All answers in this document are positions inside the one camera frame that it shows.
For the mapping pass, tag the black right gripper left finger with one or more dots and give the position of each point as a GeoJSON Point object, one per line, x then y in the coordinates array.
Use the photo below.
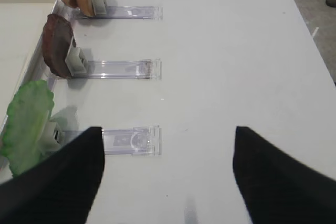
{"type": "Point", "coordinates": [62, 188]}

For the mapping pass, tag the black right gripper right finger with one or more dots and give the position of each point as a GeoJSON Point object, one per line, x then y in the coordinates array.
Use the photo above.
{"type": "Point", "coordinates": [277, 188]}

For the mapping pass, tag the green lettuce leaf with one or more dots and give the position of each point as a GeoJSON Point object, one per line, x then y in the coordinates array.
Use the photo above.
{"type": "Point", "coordinates": [27, 115]}

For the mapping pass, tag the brown meat patty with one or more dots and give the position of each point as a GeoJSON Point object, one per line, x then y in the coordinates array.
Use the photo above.
{"type": "Point", "coordinates": [57, 37]}

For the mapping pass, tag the white metal tray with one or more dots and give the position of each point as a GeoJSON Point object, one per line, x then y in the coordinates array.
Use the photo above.
{"type": "Point", "coordinates": [22, 23]}

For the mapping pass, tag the clear lettuce holder rail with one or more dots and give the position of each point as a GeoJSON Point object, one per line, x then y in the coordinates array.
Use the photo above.
{"type": "Point", "coordinates": [134, 141]}

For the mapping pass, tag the clear patty holder rail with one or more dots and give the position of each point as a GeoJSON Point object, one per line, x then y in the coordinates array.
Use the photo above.
{"type": "Point", "coordinates": [74, 65]}

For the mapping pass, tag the clear bun holder rail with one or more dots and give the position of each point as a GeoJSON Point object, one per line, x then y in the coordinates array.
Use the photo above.
{"type": "Point", "coordinates": [104, 11]}

